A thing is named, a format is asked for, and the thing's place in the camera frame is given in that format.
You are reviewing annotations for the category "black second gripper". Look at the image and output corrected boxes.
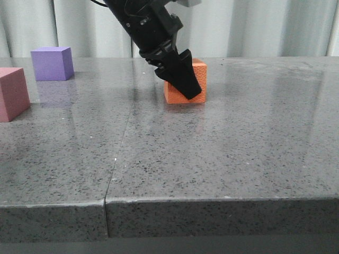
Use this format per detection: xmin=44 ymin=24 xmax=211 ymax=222
xmin=105 ymin=1 xmax=202 ymax=99

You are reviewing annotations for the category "orange foam cube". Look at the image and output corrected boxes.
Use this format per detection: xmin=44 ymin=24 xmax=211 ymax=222
xmin=164 ymin=58 xmax=207 ymax=104

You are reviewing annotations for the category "grey-green curtain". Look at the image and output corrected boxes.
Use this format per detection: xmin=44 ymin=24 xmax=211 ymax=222
xmin=1 ymin=1 xmax=338 ymax=58

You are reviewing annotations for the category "purple foam cube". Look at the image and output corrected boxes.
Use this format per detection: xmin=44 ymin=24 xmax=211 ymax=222
xmin=31 ymin=47 xmax=74 ymax=81

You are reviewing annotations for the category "pink foam cube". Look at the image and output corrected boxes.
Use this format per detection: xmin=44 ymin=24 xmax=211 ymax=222
xmin=1 ymin=67 xmax=30 ymax=122

